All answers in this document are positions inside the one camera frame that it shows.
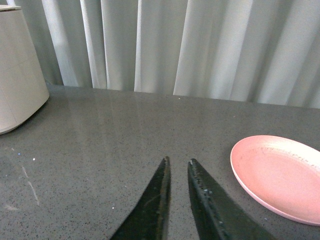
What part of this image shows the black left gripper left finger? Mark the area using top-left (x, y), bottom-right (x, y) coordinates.
top-left (111, 156), bottom-right (171, 240)

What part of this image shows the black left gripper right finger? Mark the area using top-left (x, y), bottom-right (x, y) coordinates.
top-left (187, 158), bottom-right (275, 240)

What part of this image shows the pink plate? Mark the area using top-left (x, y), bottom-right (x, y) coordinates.
top-left (230, 135), bottom-right (320, 226)

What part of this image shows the white curtain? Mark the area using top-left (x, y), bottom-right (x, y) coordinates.
top-left (6, 0), bottom-right (320, 108)

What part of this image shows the white cylindrical appliance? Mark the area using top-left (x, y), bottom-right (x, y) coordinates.
top-left (0, 5), bottom-right (50, 134)

